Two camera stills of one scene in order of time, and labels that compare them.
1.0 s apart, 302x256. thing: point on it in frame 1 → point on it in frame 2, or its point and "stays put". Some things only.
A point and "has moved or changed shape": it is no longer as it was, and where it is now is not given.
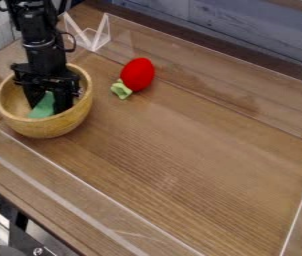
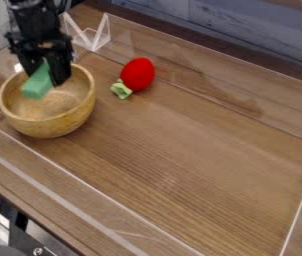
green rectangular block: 44,108 has moved or changed shape
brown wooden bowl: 14,108 stays put
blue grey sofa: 283,27 stays put
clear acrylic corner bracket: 89,39 stays put
